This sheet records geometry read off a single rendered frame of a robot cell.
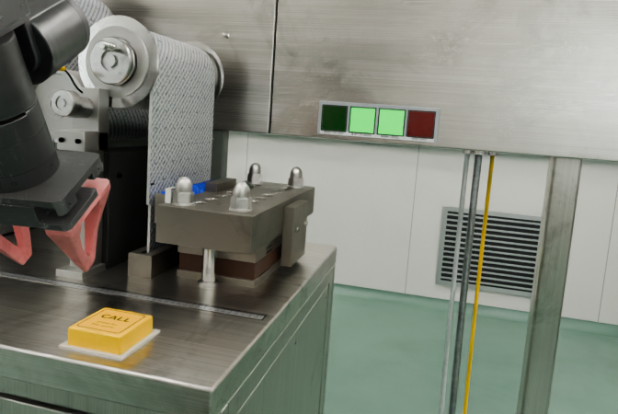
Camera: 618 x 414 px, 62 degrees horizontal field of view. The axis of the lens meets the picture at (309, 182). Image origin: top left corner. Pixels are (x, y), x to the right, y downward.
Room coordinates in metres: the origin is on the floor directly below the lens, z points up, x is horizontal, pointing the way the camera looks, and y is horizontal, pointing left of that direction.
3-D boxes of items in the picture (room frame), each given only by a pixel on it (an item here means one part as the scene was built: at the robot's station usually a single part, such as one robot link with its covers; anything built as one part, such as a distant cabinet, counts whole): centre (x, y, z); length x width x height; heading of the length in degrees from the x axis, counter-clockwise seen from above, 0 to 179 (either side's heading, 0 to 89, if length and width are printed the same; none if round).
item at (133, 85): (0.97, 0.30, 1.25); 0.26 x 0.12 x 0.12; 166
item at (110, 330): (0.59, 0.22, 0.91); 0.07 x 0.07 x 0.02; 76
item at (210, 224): (0.97, 0.11, 1.00); 0.40 x 0.16 x 0.06; 166
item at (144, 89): (0.85, 0.32, 1.25); 0.15 x 0.01 x 0.15; 76
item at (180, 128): (0.96, 0.24, 1.11); 0.23 x 0.01 x 0.18; 166
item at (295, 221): (0.96, 0.02, 0.96); 0.10 x 0.03 x 0.11; 166
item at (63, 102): (0.79, 0.38, 1.18); 0.04 x 0.02 x 0.04; 76
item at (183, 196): (0.82, 0.20, 1.05); 0.04 x 0.04 x 0.04
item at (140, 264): (0.96, 0.24, 0.92); 0.28 x 0.04 x 0.04; 166
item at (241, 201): (0.80, 0.11, 1.05); 0.04 x 0.04 x 0.04
